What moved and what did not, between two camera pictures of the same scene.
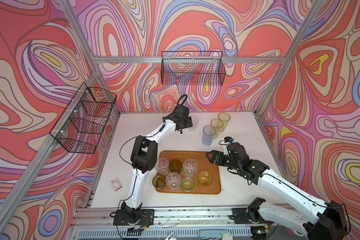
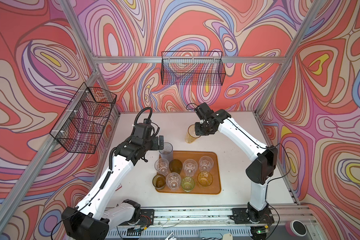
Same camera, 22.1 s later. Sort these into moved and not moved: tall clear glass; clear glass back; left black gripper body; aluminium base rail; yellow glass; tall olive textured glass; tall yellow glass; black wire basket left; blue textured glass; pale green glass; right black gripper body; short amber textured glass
Moved: tall yellow glass; right black gripper body; left black gripper body; blue textured glass
Not moved: aluminium base rail; tall olive textured glass; tall clear glass; short amber textured glass; black wire basket left; clear glass back; pale green glass; yellow glass
